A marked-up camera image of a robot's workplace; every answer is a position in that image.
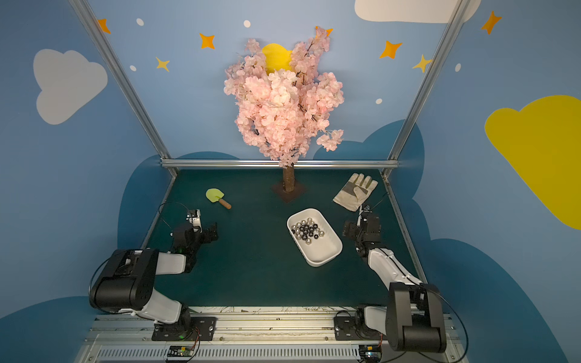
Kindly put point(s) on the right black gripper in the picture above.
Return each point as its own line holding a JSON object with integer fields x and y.
{"x": 356, "y": 229}

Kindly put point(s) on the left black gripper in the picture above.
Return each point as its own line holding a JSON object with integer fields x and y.
{"x": 205, "y": 234}

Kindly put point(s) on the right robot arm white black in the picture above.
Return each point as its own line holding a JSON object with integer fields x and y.
{"x": 412, "y": 320}

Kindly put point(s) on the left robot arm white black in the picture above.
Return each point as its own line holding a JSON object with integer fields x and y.
{"x": 127, "y": 279}

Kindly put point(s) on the white storage box tray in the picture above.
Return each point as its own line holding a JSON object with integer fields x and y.
{"x": 322, "y": 249}

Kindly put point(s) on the grey work glove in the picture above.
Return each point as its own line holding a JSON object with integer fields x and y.
{"x": 355, "y": 192}

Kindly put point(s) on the left green circuit board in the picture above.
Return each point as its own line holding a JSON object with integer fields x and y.
{"x": 180, "y": 352}

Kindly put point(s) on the green circuit board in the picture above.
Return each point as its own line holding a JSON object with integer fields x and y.
{"x": 370, "y": 353}
{"x": 180, "y": 352}

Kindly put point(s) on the right green circuit board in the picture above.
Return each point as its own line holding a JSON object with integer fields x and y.
{"x": 370, "y": 353}

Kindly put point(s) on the pink cherry blossom tree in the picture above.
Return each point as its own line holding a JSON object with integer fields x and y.
{"x": 285, "y": 103}

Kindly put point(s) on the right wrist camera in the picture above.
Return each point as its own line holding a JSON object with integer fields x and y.
{"x": 364, "y": 212}

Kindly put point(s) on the green toy shovel wooden handle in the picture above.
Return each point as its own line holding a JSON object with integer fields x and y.
{"x": 215, "y": 195}

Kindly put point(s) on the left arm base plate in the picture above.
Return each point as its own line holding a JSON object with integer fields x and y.
{"x": 196, "y": 328}

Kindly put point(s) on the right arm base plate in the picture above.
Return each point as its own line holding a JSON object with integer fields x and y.
{"x": 350, "y": 328}

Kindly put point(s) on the aluminium front rail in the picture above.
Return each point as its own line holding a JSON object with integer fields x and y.
{"x": 252, "y": 334}

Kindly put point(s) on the aluminium frame left post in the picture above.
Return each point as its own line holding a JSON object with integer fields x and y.
{"x": 89, "y": 21}

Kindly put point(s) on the aluminium frame post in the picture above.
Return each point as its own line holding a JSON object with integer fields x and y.
{"x": 89, "y": 21}
{"x": 444, "y": 47}

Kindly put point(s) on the aluminium frame right post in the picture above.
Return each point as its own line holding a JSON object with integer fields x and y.
{"x": 444, "y": 47}

